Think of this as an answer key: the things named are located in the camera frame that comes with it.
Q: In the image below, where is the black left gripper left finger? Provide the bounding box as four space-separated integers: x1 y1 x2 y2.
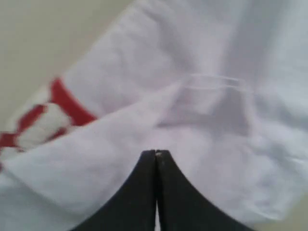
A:
74 150 156 231

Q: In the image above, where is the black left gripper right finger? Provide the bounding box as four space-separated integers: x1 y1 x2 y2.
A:
156 150 248 231

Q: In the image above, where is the white t-shirt red print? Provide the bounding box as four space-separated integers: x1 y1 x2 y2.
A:
0 0 308 231

